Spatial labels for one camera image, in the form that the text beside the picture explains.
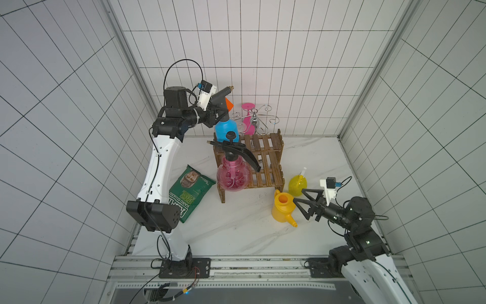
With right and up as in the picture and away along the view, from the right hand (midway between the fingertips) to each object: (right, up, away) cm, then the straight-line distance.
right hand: (293, 197), depth 67 cm
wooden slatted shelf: (-8, +18, +12) cm, 23 cm away
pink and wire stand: (-13, +32, +23) cm, 41 cm away
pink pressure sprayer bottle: (-22, +7, +9) cm, 25 cm away
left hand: (-26, +32, +3) cm, 41 cm away
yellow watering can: (-1, -6, +11) cm, 13 cm away
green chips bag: (-45, -3, +23) cm, 50 cm away
